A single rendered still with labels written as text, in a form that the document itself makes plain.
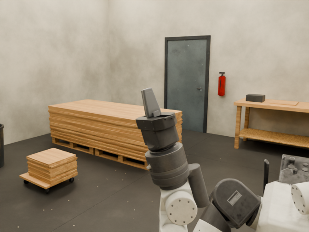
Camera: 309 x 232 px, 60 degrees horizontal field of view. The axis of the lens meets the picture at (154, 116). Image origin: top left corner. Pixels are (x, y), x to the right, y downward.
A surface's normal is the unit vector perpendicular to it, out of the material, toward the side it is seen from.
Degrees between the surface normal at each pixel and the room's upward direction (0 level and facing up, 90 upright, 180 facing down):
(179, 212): 86
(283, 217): 23
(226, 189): 54
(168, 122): 80
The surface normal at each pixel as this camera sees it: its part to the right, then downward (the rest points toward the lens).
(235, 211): -0.10, -0.40
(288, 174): -0.19, -0.83
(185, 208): 0.07, 0.14
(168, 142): 0.44, 0.01
